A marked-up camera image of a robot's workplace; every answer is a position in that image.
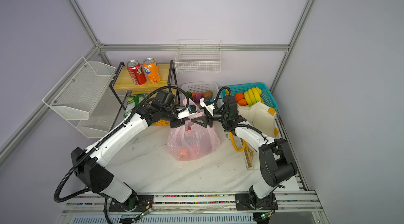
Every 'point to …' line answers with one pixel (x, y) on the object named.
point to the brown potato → (208, 93)
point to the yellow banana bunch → (253, 95)
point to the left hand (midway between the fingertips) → (185, 117)
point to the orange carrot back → (194, 94)
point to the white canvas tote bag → (260, 116)
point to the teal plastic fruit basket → (266, 97)
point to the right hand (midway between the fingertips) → (193, 116)
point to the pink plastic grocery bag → (192, 140)
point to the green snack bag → (132, 101)
